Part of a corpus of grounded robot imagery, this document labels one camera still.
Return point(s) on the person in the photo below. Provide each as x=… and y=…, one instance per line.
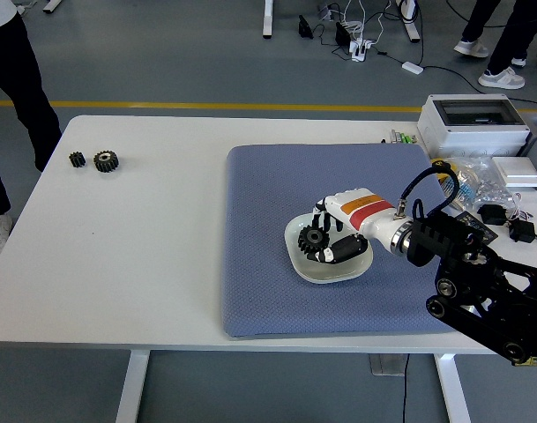
x=12, y=66
x=510, y=26

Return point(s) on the black charger block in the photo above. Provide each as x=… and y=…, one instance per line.
x=342, y=33

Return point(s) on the green terminal connectors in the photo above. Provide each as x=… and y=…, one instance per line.
x=402, y=137

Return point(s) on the large black gear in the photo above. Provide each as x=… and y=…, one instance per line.
x=307, y=241
x=106, y=164

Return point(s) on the black adapter block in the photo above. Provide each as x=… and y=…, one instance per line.
x=493, y=213
x=523, y=230

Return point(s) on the white switch panel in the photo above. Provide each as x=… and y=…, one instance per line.
x=517, y=169

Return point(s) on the grey electrical enclosure box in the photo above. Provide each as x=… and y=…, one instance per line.
x=471, y=136

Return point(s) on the white power strip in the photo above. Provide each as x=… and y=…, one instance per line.
x=360, y=49

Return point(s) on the white background table leg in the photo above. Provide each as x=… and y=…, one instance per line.
x=408, y=20
x=268, y=17

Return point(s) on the clear bag of parts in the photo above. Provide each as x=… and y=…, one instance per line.
x=484, y=176

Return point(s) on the white background table foot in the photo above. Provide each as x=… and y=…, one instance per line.
x=52, y=5

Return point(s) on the black stand on floor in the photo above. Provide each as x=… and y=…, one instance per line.
x=304, y=26

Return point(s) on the blue-grey quilted mat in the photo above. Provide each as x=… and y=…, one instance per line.
x=272, y=220

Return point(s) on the small black gear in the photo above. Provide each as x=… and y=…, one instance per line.
x=76, y=160

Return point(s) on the white power adapter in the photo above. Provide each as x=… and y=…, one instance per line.
x=412, y=68

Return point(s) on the white square dish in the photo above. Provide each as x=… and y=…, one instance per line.
x=334, y=273

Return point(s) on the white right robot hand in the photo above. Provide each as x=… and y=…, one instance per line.
x=365, y=211

